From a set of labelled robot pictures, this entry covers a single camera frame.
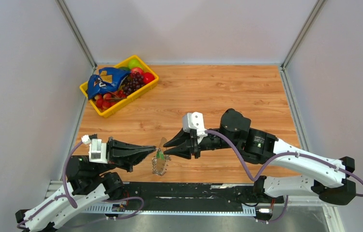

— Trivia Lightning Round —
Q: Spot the yellow plastic basket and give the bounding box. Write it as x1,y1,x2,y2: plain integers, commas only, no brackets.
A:
79,55,159,118

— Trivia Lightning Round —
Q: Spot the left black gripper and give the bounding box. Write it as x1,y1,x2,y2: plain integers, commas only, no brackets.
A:
92,135,157,175

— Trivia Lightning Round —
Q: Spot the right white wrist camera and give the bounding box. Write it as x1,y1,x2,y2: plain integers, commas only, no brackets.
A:
182,112,208,144

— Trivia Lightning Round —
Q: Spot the blue chip bag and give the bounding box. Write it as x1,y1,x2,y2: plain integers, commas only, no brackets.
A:
87,67,131,100

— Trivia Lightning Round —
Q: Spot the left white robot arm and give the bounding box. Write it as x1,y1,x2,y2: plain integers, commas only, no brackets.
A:
15,134,157,232

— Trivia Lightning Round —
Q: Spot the red cherries pile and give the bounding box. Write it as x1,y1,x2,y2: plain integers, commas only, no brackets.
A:
92,90,127,111

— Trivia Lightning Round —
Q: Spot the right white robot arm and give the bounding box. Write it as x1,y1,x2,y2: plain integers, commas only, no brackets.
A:
164,109,357,205

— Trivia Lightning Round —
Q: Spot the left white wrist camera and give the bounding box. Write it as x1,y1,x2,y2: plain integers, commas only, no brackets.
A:
81,134,108,164

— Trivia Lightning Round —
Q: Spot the green apple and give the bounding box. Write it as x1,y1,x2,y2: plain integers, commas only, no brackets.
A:
128,58,143,70

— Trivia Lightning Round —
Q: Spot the red apple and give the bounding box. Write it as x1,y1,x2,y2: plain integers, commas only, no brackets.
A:
131,67,144,75

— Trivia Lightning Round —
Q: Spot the purple grape bunch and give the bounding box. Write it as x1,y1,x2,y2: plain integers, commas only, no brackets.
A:
122,72,145,96

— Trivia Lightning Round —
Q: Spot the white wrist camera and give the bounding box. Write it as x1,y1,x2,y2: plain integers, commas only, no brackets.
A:
81,134,108,164
182,112,208,144

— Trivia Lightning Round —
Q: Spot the large keyring with small rings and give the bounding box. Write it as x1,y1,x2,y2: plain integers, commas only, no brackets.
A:
151,137,172,177

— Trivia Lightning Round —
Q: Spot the red tomato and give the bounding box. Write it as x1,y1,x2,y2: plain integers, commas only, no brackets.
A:
143,72,155,85

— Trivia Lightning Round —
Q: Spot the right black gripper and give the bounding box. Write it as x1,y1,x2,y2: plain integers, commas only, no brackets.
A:
163,126,240,160

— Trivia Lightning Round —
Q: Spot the white slotted cable duct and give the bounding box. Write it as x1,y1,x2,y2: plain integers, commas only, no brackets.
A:
81,203,256,217

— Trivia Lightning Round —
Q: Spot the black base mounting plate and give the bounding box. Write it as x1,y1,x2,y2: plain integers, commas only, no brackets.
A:
113,182,273,211

